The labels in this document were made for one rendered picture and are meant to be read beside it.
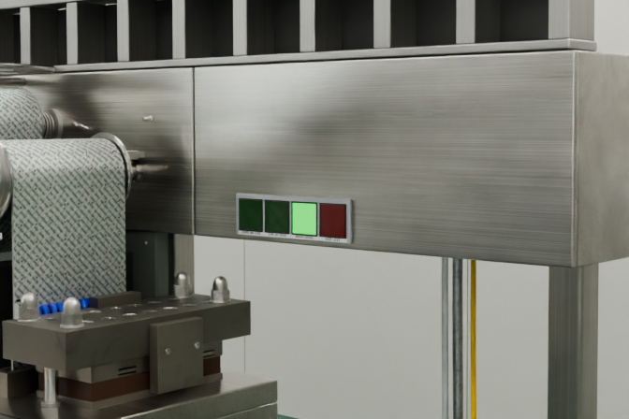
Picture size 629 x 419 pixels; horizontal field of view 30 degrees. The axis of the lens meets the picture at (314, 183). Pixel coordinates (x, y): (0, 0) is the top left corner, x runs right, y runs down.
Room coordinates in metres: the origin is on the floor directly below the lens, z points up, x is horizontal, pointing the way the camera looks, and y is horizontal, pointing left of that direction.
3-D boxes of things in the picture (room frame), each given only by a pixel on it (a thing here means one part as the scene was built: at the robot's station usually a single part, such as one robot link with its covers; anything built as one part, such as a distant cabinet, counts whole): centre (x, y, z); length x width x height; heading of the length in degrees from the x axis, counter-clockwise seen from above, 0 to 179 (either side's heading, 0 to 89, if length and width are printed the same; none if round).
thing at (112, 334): (1.94, 0.30, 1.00); 0.40 x 0.16 x 0.06; 140
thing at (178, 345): (1.89, 0.22, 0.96); 0.10 x 0.03 x 0.11; 140
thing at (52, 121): (2.31, 0.55, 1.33); 0.07 x 0.07 x 0.07; 50
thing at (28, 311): (1.84, 0.45, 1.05); 0.04 x 0.04 x 0.04
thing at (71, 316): (1.78, 0.37, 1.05); 0.04 x 0.04 x 0.04
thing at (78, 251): (1.99, 0.41, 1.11); 0.23 x 0.01 x 0.18; 140
